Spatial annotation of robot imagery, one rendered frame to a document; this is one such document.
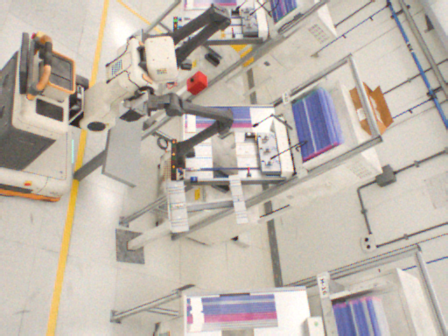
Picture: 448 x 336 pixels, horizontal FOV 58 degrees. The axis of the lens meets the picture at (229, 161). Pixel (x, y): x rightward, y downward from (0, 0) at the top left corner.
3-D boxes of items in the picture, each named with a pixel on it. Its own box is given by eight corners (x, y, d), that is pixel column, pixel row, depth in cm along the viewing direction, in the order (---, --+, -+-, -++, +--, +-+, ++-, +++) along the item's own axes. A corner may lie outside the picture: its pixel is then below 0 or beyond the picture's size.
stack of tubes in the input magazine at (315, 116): (302, 160, 272) (338, 143, 257) (290, 104, 300) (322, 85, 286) (312, 167, 280) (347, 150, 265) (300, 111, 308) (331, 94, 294)
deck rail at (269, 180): (183, 185, 281) (183, 181, 276) (183, 183, 282) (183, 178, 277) (284, 184, 288) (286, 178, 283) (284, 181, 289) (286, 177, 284)
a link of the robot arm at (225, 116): (237, 107, 236) (240, 122, 232) (224, 119, 246) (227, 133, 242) (167, 91, 211) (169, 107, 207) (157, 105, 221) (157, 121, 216)
